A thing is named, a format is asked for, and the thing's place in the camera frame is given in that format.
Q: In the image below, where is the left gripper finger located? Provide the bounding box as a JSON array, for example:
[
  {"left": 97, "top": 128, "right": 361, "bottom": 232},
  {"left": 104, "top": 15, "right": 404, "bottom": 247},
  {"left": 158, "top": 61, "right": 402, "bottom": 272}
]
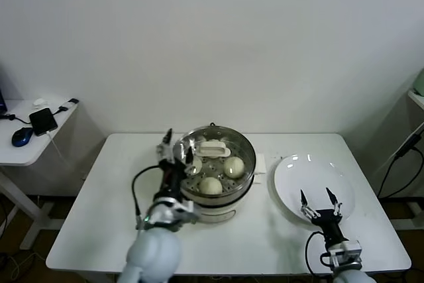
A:
[
  {"left": 183, "top": 145, "right": 197, "bottom": 168},
  {"left": 155, "top": 128, "right": 176, "bottom": 163}
]

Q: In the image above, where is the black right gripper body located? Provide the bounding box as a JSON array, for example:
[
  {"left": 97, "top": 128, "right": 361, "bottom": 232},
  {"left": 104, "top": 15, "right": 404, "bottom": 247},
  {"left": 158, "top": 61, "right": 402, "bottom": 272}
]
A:
[{"left": 311, "top": 207, "right": 348, "bottom": 245}]

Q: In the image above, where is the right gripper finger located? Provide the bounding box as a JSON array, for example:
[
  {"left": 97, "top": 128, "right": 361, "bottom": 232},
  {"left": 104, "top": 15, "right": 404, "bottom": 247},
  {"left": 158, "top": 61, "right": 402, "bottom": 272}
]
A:
[
  {"left": 325, "top": 187, "right": 344, "bottom": 217},
  {"left": 299, "top": 189, "right": 321, "bottom": 220}
]

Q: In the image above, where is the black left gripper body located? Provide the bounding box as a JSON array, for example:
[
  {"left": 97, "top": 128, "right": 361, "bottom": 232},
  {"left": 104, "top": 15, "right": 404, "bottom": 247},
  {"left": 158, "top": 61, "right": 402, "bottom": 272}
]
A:
[{"left": 158, "top": 158, "right": 187, "bottom": 201}]

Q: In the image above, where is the oval glass pot lid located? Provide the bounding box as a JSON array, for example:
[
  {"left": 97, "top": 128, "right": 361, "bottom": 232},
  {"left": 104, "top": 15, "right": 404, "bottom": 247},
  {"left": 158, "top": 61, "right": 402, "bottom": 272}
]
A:
[{"left": 172, "top": 126, "right": 258, "bottom": 196}]

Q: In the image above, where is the perforated steel steamer basket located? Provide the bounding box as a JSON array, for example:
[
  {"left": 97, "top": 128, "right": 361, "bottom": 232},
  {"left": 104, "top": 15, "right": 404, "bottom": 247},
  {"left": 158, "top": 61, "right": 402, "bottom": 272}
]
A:
[{"left": 170, "top": 126, "right": 258, "bottom": 205}]

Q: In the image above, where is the white oval plate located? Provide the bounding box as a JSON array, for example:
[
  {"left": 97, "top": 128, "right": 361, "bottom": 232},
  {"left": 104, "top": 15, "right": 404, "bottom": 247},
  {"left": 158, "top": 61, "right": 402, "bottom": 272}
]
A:
[{"left": 273, "top": 153, "right": 355, "bottom": 227}]

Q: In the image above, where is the cream electric cooker base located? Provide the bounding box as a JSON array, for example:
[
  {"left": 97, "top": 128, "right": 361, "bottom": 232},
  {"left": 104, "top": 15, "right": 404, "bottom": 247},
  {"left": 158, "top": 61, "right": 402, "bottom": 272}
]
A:
[{"left": 160, "top": 150, "right": 268, "bottom": 224}]

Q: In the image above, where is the black smartphone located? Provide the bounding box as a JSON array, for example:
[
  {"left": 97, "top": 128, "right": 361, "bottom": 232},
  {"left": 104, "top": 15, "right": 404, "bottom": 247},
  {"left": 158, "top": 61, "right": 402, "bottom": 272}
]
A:
[{"left": 28, "top": 107, "right": 59, "bottom": 137}]

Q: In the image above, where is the white shelf edge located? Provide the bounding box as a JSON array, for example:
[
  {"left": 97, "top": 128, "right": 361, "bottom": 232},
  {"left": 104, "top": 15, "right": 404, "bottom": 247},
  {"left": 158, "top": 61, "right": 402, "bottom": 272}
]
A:
[{"left": 407, "top": 90, "right": 424, "bottom": 111}]

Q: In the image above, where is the blue computer mouse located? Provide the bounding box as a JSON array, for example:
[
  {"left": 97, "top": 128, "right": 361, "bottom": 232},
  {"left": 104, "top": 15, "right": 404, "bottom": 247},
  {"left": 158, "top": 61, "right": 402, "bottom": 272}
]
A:
[{"left": 11, "top": 127, "right": 34, "bottom": 147}]

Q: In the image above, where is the pale green object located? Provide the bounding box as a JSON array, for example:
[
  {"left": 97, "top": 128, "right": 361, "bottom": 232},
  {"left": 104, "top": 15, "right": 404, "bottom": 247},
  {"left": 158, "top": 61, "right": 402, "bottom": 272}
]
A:
[{"left": 415, "top": 68, "right": 424, "bottom": 97}]

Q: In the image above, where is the white side table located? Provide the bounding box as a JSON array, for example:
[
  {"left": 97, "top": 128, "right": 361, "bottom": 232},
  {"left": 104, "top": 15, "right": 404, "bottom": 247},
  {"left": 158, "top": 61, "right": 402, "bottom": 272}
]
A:
[{"left": 0, "top": 99, "right": 81, "bottom": 251}]

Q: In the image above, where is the dark screen edge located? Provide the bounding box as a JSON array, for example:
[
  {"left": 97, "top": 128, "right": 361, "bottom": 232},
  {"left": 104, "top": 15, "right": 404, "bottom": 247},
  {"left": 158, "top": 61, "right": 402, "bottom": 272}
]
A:
[{"left": 0, "top": 67, "right": 7, "bottom": 114}]

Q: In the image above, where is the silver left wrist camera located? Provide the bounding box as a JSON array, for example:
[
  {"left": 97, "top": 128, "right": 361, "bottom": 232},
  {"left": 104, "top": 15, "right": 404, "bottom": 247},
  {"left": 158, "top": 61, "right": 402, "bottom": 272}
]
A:
[{"left": 172, "top": 200, "right": 200, "bottom": 225}]

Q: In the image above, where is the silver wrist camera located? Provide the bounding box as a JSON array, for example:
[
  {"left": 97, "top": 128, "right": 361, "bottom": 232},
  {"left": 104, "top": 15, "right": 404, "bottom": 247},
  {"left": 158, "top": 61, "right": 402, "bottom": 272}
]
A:
[
  {"left": 172, "top": 200, "right": 200, "bottom": 225},
  {"left": 329, "top": 239, "right": 362, "bottom": 266}
]

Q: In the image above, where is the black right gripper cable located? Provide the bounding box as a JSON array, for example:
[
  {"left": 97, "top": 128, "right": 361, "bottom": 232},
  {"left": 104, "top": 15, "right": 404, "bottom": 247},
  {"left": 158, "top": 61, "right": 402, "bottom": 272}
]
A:
[{"left": 305, "top": 231, "right": 332, "bottom": 276}]

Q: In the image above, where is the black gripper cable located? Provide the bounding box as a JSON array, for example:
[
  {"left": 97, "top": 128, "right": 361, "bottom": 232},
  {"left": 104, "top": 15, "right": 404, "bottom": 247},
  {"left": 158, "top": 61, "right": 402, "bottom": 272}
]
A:
[
  {"left": 305, "top": 231, "right": 332, "bottom": 276},
  {"left": 131, "top": 165, "right": 165, "bottom": 231}
]

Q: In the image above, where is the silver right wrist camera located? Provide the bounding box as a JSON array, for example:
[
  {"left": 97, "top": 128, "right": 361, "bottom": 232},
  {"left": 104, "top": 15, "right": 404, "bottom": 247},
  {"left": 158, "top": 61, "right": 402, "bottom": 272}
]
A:
[{"left": 329, "top": 239, "right": 362, "bottom": 266}]

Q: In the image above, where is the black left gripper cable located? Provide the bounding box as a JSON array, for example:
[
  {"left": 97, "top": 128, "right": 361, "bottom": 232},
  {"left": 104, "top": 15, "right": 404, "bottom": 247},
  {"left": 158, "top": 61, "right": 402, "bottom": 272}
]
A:
[{"left": 131, "top": 165, "right": 165, "bottom": 231}]

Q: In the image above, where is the black power cable with adapter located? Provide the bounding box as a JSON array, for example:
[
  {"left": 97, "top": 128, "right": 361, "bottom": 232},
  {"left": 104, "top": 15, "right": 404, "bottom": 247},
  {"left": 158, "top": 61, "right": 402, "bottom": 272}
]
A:
[{"left": 377, "top": 127, "right": 424, "bottom": 199}]

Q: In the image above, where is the black silver cable adapter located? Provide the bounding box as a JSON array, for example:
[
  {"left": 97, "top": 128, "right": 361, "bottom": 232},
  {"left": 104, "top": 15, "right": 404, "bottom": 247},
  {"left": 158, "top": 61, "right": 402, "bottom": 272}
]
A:
[{"left": 58, "top": 98, "right": 80, "bottom": 113}]

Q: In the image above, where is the white charging cable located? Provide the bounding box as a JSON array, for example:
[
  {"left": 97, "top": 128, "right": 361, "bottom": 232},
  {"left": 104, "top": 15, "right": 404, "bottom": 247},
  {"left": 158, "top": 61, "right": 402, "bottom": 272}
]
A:
[{"left": 46, "top": 132, "right": 72, "bottom": 170}]

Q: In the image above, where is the black desk cable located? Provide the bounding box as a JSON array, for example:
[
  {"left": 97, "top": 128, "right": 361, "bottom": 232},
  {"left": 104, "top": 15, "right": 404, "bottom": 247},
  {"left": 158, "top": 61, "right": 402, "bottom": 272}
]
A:
[{"left": 0, "top": 113, "right": 32, "bottom": 125}]

